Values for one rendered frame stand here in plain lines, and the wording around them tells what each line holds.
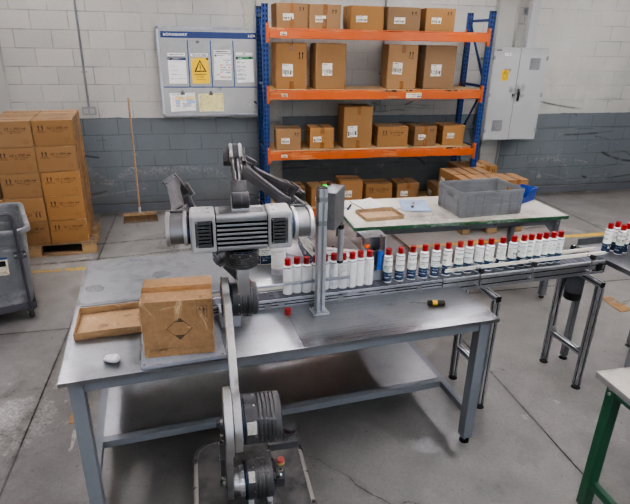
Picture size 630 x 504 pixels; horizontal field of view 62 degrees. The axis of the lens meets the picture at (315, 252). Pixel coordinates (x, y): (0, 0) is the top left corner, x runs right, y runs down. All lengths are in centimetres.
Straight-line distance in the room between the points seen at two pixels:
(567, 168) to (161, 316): 764
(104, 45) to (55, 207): 216
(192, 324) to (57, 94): 520
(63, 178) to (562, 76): 674
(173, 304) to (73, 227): 376
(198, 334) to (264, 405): 59
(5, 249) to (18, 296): 41
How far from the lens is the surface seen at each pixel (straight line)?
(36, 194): 592
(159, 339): 239
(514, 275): 341
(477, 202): 455
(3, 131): 583
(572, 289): 395
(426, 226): 430
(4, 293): 472
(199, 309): 232
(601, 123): 930
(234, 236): 207
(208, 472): 275
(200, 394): 324
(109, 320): 283
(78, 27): 708
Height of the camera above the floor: 215
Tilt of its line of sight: 22 degrees down
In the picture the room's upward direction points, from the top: 1 degrees clockwise
